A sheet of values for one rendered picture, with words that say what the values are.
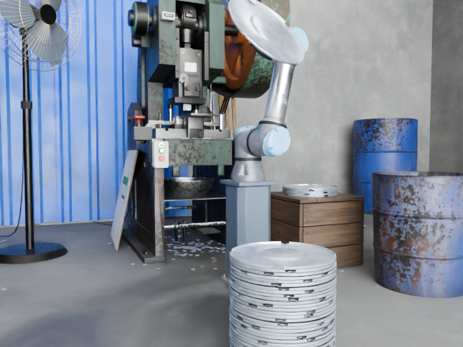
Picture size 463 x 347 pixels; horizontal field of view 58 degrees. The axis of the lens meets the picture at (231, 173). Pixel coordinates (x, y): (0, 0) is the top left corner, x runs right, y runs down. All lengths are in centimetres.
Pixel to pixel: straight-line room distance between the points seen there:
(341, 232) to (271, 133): 73
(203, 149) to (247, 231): 73
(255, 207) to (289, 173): 245
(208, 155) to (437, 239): 122
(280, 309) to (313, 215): 102
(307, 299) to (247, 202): 74
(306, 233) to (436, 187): 61
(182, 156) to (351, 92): 272
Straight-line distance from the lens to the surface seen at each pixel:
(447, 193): 180
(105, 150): 357
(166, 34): 246
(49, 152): 355
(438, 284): 187
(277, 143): 165
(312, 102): 435
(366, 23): 493
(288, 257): 113
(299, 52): 142
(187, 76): 248
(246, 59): 267
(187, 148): 229
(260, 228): 177
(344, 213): 213
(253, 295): 108
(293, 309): 108
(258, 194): 175
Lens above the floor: 57
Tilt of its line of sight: 3 degrees down
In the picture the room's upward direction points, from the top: straight up
